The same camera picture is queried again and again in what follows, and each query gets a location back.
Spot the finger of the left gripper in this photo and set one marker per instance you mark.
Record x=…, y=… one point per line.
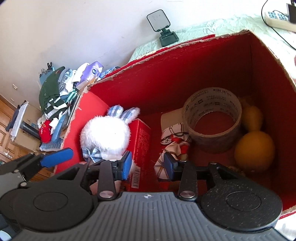
x=29, y=165

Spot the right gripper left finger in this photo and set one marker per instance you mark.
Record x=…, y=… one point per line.
x=106, y=172

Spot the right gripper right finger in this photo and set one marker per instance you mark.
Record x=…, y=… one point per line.
x=188, y=175

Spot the small white plush bunny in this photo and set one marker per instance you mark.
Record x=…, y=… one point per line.
x=107, y=137

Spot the patterned fabric scrunchie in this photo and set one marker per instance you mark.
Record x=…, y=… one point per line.
x=176, y=140

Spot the small red carton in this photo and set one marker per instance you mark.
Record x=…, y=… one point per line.
x=140, y=135

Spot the packing tape roll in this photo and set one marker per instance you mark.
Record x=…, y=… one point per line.
x=212, y=117

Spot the yellow gourd toy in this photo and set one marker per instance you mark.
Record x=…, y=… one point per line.
x=255, y=151

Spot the blue pencil pouch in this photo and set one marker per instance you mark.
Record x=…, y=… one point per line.
x=45, y=74

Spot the red cardboard box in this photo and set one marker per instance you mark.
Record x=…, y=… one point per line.
x=163, y=81

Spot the purple tissue pack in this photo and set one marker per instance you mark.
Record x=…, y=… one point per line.
x=91, y=71

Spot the phone stand with mirror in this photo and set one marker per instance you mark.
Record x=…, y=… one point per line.
x=160, y=23

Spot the cartoon print bed sheet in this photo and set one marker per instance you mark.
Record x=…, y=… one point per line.
x=274, y=39

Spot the white power strip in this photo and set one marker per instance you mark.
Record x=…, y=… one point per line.
x=278, y=20

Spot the black charger adapter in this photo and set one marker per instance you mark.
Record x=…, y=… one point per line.
x=291, y=13

